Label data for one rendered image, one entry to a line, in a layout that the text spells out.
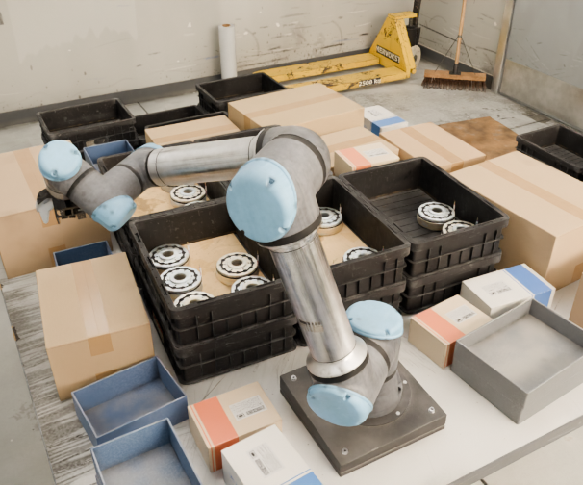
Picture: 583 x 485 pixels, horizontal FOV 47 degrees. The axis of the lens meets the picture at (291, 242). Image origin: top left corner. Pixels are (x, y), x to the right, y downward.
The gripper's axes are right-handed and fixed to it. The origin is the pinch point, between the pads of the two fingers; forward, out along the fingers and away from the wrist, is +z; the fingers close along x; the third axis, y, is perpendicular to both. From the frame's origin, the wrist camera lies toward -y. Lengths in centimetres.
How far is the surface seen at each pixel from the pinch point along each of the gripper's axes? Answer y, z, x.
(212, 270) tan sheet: 21.8, 8.8, 29.5
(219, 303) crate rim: 32.9, -14.7, 25.5
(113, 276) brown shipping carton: 17.9, 7.9, 5.6
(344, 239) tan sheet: 21, 10, 67
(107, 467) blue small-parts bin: 58, -20, -4
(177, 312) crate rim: 32.6, -15.7, 16.2
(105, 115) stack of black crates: -91, 163, 22
